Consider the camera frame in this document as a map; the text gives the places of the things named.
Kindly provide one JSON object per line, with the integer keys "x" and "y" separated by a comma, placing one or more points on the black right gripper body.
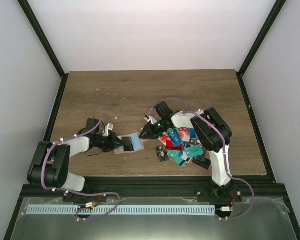
{"x": 157, "y": 131}

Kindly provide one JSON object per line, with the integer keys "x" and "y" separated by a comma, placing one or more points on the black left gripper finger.
{"x": 115, "y": 139}
{"x": 117, "y": 148}

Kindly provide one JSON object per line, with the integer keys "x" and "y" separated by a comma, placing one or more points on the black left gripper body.
{"x": 106, "y": 144}

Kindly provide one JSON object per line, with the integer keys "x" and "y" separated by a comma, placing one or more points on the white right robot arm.
{"x": 201, "y": 137}

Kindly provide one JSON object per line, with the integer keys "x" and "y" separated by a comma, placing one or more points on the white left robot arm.
{"x": 50, "y": 163}

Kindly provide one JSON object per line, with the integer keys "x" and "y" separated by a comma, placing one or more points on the blue VIP card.
{"x": 174, "y": 137}

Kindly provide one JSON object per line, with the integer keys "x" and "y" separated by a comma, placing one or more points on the red stripe card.
{"x": 171, "y": 147}

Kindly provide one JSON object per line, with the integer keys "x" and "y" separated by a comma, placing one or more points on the black VIP card lower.
{"x": 162, "y": 154}

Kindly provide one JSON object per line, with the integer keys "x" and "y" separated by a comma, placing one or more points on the teal VIP card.
{"x": 175, "y": 154}

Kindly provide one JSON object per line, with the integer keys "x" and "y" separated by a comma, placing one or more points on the white red circle card lower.
{"x": 184, "y": 135}

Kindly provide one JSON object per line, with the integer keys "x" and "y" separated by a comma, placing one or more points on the teal card large right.
{"x": 194, "y": 151}

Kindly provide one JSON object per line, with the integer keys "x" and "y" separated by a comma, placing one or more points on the black card right bottom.
{"x": 202, "y": 161}

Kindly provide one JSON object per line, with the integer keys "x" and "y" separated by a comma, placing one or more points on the grey metal tray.
{"x": 150, "y": 222}

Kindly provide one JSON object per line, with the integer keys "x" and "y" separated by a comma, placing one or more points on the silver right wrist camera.
{"x": 150, "y": 119}

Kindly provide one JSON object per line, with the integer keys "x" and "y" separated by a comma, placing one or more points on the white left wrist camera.
{"x": 108, "y": 129}

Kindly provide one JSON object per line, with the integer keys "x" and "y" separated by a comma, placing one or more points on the black aluminium frame rail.
{"x": 186, "y": 187}

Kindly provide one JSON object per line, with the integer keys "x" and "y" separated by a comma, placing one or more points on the white slotted cable duct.
{"x": 189, "y": 210}

